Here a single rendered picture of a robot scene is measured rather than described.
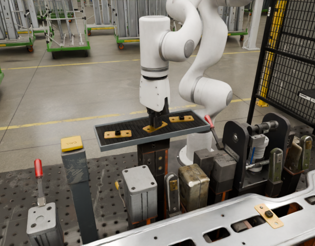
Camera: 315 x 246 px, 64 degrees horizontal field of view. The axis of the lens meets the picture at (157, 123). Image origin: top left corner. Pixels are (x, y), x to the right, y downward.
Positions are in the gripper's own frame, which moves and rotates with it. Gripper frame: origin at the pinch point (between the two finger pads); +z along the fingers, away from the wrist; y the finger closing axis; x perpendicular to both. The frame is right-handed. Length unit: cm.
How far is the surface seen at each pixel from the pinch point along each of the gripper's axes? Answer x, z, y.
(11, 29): 130, 62, -718
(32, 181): -30, 48, -60
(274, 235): 3.6, 18.6, 42.9
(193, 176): -1.9, 10.6, 19.3
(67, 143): -26.2, 2.5, -10.1
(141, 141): -8.8, 2.8, 3.5
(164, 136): -1.8, 2.7, 6.2
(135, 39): 383, 92, -518
